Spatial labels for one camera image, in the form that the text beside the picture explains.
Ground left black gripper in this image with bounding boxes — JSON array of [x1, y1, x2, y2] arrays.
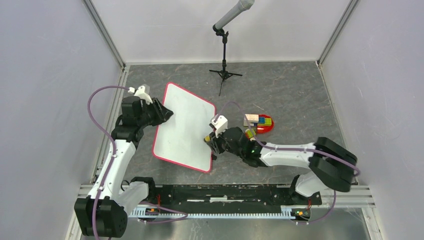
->
[[137, 97, 174, 128]]

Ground pink framed whiteboard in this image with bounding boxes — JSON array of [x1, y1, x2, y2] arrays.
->
[[152, 82, 217, 173]]

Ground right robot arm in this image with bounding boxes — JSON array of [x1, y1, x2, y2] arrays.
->
[[204, 127, 360, 204]]

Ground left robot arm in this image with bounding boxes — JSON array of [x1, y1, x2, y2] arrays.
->
[[74, 96, 174, 239]]

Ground red toy car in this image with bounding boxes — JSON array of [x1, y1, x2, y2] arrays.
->
[[244, 129, 256, 141]]

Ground cream toy brick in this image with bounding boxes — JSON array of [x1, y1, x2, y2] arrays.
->
[[243, 114, 260, 127]]

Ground red plate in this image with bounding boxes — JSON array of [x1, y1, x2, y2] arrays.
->
[[256, 114, 274, 134]]

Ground green toy brick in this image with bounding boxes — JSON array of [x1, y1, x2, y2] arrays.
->
[[257, 117, 273, 127]]

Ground black microphone tripod stand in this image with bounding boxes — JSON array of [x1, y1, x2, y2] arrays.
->
[[209, 25, 243, 96]]

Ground grey microphone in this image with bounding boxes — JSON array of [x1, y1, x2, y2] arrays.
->
[[212, 0, 255, 32]]

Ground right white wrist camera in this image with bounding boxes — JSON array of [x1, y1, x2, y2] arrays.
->
[[210, 114, 228, 138]]

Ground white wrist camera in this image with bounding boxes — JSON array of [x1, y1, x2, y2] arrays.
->
[[210, 114, 228, 138], [127, 84, 153, 105]]

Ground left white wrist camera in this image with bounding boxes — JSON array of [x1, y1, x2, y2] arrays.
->
[[127, 84, 153, 105]]

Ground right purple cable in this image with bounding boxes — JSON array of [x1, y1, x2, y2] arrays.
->
[[213, 101, 361, 225]]

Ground purple cable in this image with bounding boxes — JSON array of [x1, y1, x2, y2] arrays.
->
[[213, 101, 361, 225], [87, 85, 189, 240]]

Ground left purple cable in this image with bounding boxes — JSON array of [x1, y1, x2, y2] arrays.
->
[[87, 85, 189, 240]]

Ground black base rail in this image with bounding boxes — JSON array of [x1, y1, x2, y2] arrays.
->
[[146, 184, 322, 214]]

